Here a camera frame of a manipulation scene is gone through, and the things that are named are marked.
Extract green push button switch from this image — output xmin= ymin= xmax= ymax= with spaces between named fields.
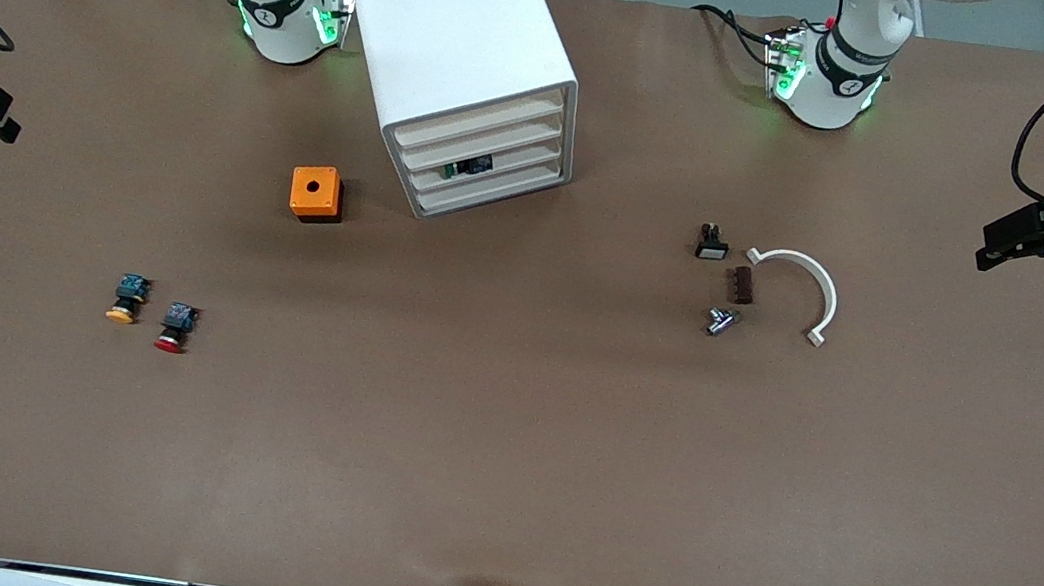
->
xmin=444 ymin=150 xmax=496 ymax=185

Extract white plastic drawer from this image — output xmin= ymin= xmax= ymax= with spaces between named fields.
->
xmin=406 ymin=146 xmax=569 ymax=234
xmin=394 ymin=96 xmax=568 ymax=190
xmin=400 ymin=122 xmax=569 ymax=210
xmin=388 ymin=70 xmax=569 ymax=170

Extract white drawer cabinet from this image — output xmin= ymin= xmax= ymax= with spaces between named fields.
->
xmin=311 ymin=0 xmax=595 ymax=238

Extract brown terminal block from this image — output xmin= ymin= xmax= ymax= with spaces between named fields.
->
xmin=726 ymin=265 xmax=757 ymax=306

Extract small silver purple connector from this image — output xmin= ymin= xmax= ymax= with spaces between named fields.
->
xmin=704 ymin=304 xmax=743 ymax=341

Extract brown paper table cover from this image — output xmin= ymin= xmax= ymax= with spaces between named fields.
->
xmin=0 ymin=0 xmax=1044 ymax=586

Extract white curved plastic bracket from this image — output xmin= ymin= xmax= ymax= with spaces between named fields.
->
xmin=735 ymin=244 xmax=844 ymax=350

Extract yellow push button switch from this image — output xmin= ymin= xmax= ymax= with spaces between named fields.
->
xmin=104 ymin=271 xmax=154 ymax=327

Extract red push button switch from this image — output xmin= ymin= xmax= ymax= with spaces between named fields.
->
xmin=152 ymin=301 xmax=200 ymax=358

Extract black rectangular white-faced switch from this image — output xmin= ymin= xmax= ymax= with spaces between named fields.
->
xmin=694 ymin=222 xmax=732 ymax=262

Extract orange button enclosure box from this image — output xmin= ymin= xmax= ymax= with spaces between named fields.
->
xmin=286 ymin=162 xmax=349 ymax=229

